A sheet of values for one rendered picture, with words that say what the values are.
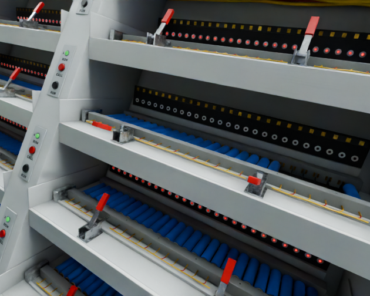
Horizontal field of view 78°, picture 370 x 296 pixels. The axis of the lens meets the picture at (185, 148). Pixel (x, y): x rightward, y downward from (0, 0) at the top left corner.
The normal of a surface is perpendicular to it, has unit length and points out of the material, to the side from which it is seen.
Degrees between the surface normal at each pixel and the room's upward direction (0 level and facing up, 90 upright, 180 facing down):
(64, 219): 20
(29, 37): 110
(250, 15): 90
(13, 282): 90
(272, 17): 90
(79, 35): 90
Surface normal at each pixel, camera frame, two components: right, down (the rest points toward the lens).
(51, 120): -0.38, -0.15
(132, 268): 0.18, -0.93
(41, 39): -0.47, 0.19
